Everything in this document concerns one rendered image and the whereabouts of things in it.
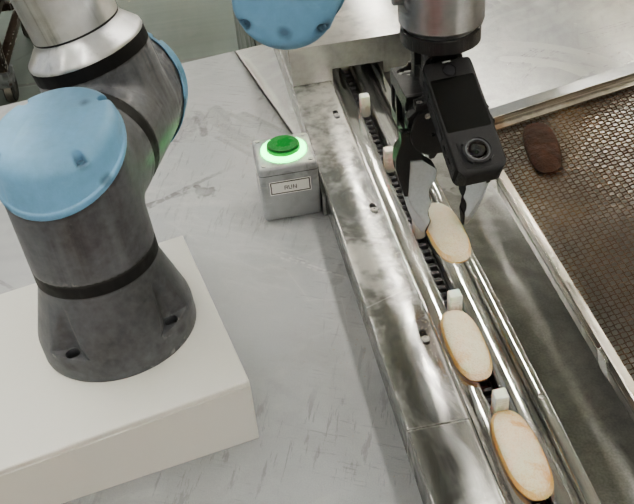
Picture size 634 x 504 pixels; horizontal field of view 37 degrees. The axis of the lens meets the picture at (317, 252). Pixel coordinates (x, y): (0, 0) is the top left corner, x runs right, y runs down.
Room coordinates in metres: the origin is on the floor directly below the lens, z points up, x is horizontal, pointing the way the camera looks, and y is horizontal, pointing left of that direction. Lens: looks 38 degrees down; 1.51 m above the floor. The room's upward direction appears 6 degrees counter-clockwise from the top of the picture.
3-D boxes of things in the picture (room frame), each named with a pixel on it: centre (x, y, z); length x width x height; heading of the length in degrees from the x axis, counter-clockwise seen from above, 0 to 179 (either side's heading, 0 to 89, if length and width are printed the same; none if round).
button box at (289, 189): (0.98, 0.03, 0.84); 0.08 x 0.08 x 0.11; 7
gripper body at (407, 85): (0.78, -0.13, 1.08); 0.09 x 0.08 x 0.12; 7
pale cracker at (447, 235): (0.76, -0.13, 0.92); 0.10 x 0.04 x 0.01; 7
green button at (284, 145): (0.98, 0.03, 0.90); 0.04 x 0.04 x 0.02
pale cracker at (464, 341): (0.67, -0.13, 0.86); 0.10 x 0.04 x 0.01; 6
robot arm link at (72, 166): (0.71, 0.21, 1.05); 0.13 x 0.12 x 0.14; 168
